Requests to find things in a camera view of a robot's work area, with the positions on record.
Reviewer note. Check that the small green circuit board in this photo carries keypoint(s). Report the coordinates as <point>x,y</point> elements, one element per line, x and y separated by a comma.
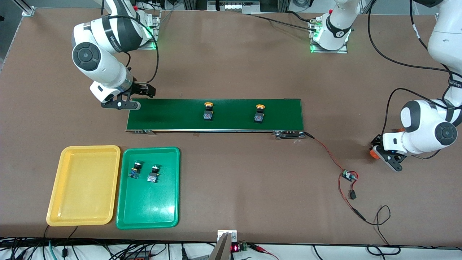
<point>348,176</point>

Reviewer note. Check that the green conveyor belt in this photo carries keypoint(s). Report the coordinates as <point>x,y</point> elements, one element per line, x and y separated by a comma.
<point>173,115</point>

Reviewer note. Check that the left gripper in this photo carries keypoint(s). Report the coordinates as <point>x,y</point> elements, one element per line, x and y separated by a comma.
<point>377,140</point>

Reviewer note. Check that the red digit display module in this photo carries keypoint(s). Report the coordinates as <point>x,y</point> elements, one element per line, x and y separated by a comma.
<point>239,247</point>

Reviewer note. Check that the yellow push button switch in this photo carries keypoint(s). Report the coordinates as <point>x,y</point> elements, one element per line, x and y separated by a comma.
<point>208,115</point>
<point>258,116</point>

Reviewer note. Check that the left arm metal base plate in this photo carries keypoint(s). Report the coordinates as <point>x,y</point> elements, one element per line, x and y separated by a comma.
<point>328,51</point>

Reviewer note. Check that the red clip lead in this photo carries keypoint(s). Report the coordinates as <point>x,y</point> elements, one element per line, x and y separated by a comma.
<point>262,249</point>

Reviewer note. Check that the small metal table bracket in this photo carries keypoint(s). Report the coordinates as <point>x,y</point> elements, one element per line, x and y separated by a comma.
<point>226,234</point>

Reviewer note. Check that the grey metal pole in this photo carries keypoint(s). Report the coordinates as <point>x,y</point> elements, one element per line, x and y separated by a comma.
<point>219,251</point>

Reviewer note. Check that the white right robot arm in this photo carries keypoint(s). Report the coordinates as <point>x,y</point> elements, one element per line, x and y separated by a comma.
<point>104,65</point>

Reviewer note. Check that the aluminium frame rack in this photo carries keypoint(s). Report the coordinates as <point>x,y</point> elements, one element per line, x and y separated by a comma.
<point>234,5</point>

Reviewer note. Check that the aluminium corner profile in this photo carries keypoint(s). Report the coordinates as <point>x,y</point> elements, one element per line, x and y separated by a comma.
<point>27,11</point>

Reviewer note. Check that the green plastic tray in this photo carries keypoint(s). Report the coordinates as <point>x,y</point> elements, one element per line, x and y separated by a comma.
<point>148,202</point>

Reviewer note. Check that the yellow plastic tray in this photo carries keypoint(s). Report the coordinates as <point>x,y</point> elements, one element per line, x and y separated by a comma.
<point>85,186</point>

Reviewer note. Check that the green push button switch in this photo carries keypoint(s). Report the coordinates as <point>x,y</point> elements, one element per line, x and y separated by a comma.
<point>153,176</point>
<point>134,172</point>

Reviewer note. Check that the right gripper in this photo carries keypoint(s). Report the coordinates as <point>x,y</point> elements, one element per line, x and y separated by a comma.
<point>138,87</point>

